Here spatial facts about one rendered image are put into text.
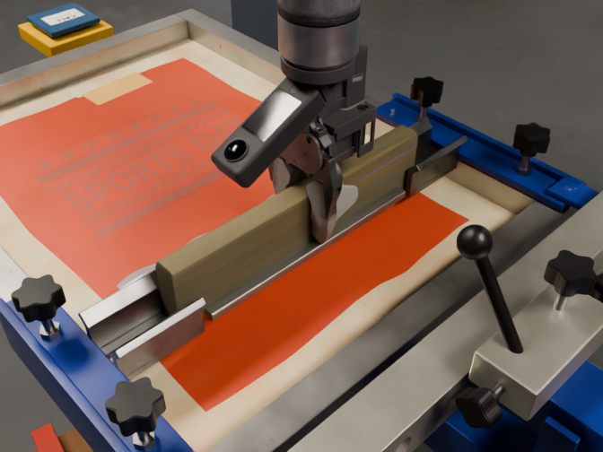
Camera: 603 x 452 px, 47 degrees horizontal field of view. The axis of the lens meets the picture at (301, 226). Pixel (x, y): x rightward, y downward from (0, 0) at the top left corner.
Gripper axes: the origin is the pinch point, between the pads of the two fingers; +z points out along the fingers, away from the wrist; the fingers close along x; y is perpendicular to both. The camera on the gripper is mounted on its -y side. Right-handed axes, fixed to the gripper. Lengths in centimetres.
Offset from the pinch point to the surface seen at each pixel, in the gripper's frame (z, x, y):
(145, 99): 5.3, 43.9, 7.7
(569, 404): -3.3, -33.6, -2.2
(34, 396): 101, 84, -16
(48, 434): 94, 66, -20
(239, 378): 5.4, -8.1, -16.0
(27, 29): 6, 81, 6
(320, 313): 5.3, -7.4, -4.1
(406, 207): 5.3, -2.0, 16.6
